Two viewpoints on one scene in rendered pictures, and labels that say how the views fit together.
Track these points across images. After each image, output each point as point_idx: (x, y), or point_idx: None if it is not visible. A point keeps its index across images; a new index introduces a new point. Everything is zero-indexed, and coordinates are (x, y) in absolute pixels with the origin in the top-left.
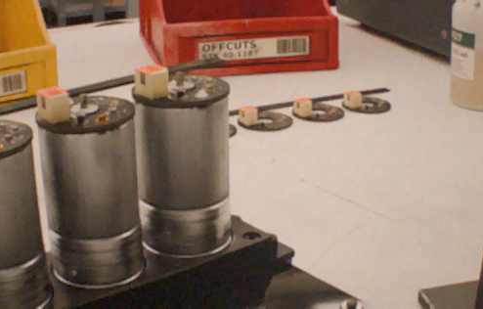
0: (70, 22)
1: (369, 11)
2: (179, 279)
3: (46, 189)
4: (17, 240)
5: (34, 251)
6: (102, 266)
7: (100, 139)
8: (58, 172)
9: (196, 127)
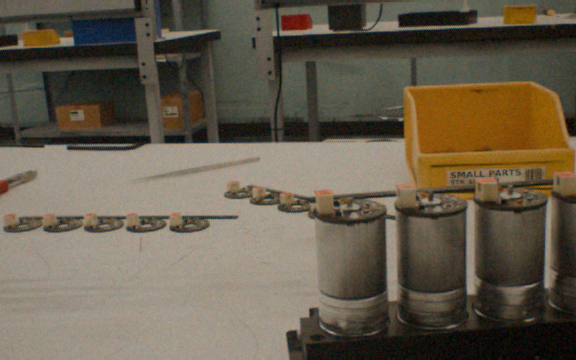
0: None
1: None
2: None
3: (552, 239)
4: (525, 267)
5: (536, 278)
6: None
7: None
8: (563, 228)
9: None
